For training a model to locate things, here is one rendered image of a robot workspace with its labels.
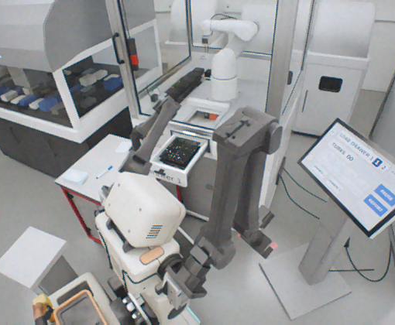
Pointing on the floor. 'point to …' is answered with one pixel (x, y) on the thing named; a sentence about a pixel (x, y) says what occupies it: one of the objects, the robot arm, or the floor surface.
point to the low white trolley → (103, 158)
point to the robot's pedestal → (37, 262)
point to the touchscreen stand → (311, 266)
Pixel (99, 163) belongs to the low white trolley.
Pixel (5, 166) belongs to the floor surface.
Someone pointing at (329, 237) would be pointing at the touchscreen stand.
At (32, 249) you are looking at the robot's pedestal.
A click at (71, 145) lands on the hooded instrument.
